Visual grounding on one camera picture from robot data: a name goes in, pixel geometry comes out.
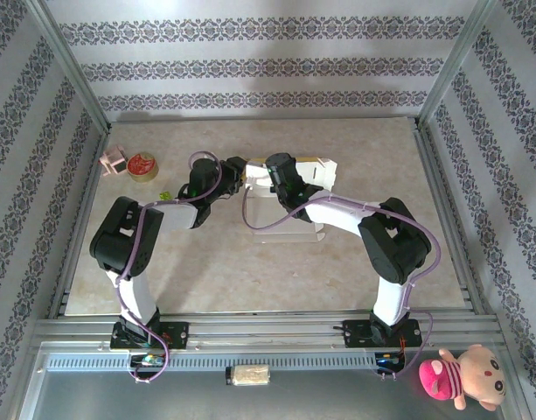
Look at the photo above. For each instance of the aluminium frame post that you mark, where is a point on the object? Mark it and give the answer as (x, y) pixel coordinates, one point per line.
(71, 65)
(457, 65)

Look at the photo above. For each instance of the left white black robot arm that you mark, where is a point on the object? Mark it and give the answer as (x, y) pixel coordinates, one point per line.
(119, 245)

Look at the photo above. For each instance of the yellow white paper box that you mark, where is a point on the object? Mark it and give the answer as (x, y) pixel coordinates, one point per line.
(324, 170)

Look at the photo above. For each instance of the aluminium side rail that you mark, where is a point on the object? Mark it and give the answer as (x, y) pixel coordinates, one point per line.
(429, 153)
(94, 166)

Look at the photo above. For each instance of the aluminium mounting rail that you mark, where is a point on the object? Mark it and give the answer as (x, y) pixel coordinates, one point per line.
(272, 332)

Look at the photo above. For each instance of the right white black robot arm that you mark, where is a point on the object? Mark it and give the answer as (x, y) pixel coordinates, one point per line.
(337, 214)

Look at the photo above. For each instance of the pink and beige plush toy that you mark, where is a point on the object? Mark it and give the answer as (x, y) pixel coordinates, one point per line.
(473, 376)

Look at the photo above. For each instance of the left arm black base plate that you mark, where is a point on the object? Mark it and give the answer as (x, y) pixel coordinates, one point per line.
(176, 334)

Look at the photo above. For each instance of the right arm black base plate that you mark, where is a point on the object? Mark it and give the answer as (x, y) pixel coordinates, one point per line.
(355, 334)

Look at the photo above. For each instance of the small pink plastic toy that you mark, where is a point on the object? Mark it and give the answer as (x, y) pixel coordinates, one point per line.
(112, 162)

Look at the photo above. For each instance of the small yellow-green object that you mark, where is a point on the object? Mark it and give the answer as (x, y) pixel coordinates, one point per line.
(164, 196)

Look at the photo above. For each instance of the red round tin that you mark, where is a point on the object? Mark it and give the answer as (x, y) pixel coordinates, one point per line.
(141, 168)

